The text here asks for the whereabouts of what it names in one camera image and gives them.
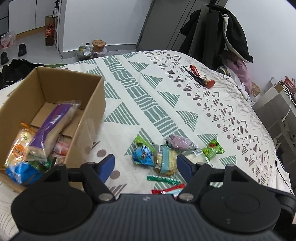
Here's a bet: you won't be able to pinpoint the black coat with fleece lining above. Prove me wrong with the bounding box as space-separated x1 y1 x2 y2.
179 5 253 64

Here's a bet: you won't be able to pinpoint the pink sausage packet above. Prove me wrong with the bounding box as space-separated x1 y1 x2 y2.
53 140 70 156

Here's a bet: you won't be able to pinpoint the plastic-wrapped bottle pack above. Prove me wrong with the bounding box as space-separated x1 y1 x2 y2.
0 32 16 49

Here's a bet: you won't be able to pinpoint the blue snack packet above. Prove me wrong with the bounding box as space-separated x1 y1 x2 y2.
5 161 44 184
132 145 156 167

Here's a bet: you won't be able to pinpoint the patterned bed blanket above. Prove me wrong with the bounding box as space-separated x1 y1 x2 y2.
0 49 278 196

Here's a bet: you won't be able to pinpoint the white cabinet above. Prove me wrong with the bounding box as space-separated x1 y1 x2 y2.
0 0 50 35

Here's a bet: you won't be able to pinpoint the purple bread packet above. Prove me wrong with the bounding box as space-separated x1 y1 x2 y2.
29 100 81 163

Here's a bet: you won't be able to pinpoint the lime green wrapper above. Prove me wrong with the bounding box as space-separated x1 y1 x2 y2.
135 134 152 149

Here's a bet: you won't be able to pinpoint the white narrow rack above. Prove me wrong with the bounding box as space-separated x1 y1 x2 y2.
53 0 65 50

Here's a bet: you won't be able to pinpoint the pink garment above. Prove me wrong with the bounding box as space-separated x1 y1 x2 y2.
225 58 252 93

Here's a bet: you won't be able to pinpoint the red and black tools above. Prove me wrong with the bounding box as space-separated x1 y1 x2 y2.
181 65 215 88

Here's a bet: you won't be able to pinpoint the clear white snack packet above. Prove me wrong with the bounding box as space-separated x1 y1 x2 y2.
183 148 214 168

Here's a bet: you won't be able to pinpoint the brown cardboard box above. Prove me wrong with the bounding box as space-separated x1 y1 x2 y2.
0 66 106 194

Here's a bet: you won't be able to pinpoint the red snack packet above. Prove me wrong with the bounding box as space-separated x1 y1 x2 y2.
151 184 185 200

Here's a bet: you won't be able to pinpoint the grey desk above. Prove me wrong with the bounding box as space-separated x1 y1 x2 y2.
252 79 296 144

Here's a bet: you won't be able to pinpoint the white cable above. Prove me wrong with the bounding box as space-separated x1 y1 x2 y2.
281 85 292 122

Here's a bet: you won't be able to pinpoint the green strip packet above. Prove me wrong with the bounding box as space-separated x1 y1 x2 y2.
147 175 182 184

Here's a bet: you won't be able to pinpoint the dark grey cabinet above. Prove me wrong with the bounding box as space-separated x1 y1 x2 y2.
0 14 10 36

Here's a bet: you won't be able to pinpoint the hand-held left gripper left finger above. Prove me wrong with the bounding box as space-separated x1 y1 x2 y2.
43 154 116 203

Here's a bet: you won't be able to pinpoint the brown bottle with red label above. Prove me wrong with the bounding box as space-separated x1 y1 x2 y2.
44 23 55 47

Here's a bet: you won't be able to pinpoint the red basket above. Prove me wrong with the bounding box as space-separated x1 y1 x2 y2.
281 76 296 93

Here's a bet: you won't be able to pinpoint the orange bread packet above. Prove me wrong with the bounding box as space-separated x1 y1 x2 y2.
5 123 37 167

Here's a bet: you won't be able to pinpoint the clear plastic trash bag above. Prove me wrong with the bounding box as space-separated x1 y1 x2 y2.
76 44 94 61

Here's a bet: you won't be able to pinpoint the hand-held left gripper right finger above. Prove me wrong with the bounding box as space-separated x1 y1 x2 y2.
177 154 250 203

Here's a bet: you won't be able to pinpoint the black bag on floor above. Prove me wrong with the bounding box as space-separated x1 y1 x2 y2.
0 59 47 90

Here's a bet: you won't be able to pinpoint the green candy packet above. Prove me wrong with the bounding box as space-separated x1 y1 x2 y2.
202 139 225 160

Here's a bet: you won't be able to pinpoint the brown floor carton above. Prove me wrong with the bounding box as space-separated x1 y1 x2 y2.
45 15 58 35

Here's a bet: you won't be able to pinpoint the black cable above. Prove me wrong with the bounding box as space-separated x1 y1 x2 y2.
275 160 292 193

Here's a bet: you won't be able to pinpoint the clear rice cracker packet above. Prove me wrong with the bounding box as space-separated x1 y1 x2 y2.
151 144 179 175

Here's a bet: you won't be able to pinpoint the purple round snack packet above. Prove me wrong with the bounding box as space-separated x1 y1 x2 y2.
165 134 198 151

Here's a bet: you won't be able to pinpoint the brown paper noodle tub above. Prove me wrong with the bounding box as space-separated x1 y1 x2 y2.
92 40 106 52

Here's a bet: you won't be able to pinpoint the grey door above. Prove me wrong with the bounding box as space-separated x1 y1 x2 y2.
135 0 204 52

